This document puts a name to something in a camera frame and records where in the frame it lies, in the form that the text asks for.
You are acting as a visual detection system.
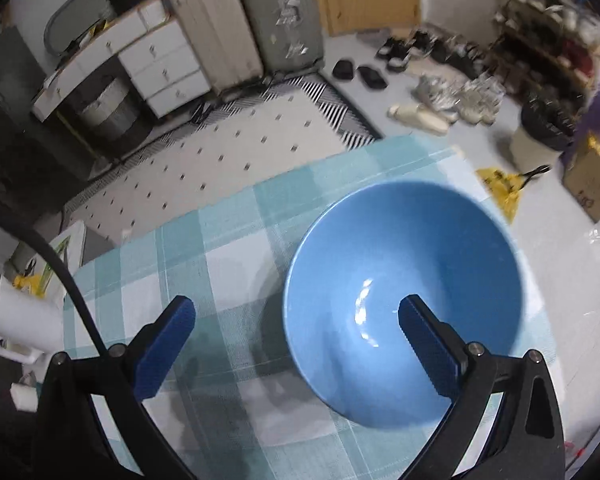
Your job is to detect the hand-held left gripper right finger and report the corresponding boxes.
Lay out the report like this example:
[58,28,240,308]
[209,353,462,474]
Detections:
[397,294,567,480]

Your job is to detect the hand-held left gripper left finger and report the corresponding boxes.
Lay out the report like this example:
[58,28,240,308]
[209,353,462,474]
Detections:
[32,295,197,480]

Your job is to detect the blue bowl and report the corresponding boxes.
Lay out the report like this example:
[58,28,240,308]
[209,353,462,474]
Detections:
[282,180,525,431]

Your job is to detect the teal plaid tablecloth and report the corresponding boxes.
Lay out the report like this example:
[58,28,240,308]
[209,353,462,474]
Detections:
[62,134,566,480]

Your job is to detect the white electric kettle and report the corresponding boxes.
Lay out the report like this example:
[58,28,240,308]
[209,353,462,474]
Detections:
[0,275,66,364]

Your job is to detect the yellow snack packets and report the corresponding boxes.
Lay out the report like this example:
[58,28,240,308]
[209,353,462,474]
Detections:
[14,269,47,295]

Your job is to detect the yellow plastic bag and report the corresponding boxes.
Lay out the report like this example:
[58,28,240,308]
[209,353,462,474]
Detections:
[475,164,551,226]

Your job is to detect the white diamond-pattern rug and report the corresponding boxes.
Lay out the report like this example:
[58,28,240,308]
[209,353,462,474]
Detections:
[62,72,384,261]

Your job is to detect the printed cardboard box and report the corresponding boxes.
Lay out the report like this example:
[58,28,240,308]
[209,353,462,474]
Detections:
[562,132,600,224]

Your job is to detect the wicker basket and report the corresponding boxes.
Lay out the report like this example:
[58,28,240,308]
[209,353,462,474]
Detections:
[75,77,139,142]

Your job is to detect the group of loose sneakers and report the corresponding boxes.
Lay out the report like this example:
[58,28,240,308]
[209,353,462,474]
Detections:
[330,29,507,136]

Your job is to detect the grey refrigerator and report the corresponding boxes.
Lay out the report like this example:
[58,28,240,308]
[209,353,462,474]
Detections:
[0,25,97,211]

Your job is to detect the white desk with drawers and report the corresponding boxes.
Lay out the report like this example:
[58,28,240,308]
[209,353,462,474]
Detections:
[31,0,213,123]

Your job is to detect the wooden shoe rack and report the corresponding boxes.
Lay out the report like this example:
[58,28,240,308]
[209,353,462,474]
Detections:
[492,0,600,107]

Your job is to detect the beige suitcase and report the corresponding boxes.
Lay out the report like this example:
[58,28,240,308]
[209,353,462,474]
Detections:
[166,0,265,96]

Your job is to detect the oval grey mirror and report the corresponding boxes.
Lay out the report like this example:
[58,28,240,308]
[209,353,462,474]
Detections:
[44,0,115,56]

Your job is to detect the group of racked shoes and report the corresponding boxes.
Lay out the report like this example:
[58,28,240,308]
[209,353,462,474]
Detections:
[494,0,600,96]

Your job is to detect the silver suitcase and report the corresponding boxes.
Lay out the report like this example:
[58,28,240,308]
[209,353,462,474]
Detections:
[232,0,326,75]

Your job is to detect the black cable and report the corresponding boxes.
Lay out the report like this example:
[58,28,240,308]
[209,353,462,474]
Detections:
[0,214,147,480]

